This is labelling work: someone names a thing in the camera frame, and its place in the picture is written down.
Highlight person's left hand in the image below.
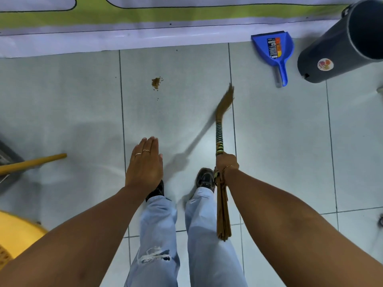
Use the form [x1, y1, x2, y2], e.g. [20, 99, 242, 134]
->
[125, 136, 164, 192]

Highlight person's right hand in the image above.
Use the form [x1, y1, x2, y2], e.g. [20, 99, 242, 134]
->
[215, 152, 240, 178]

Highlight brown stick broom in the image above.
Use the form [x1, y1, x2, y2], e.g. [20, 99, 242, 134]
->
[213, 84, 235, 242]

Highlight person's right forearm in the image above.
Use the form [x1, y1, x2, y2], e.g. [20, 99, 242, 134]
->
[223, 167, 383, 287]

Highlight person's left forearm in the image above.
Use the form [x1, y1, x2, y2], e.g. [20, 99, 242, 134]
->
[0, 185, 150, 287]

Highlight black left shoe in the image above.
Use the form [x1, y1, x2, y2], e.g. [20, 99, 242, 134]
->
[145, 180, 165, 202]

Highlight black shoe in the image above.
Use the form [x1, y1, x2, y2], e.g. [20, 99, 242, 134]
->
[145, 180, 165, 202]
[196, 167, 216, 194]

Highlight black right shoe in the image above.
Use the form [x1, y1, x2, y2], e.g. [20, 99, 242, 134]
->
[196, 167, 216, 194]

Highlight light blue jeans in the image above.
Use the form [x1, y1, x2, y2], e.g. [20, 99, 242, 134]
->
[124, 187, 248, 287]

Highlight yellow wooden stick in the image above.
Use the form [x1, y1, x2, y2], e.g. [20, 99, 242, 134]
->
[0, 153, 68, 176]

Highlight white and green banner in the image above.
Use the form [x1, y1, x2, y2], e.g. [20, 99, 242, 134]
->
[0, 0, 356, 58]

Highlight dark grey box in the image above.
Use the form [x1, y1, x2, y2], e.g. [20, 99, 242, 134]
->
[0, 140, 26, 195]

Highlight blue plastic dustpan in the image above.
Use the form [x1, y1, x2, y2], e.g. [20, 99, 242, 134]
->
[251, 30, 295, 87]

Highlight yellow plastic chair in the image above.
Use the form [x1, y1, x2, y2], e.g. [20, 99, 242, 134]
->
[0, 210, 49, 271]

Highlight dark grey trash bin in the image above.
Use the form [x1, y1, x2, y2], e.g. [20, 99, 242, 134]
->
[297, 0, 383, 84]

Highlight gold bracelet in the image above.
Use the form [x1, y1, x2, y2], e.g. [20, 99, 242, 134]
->
[220, 164, 235, 180]

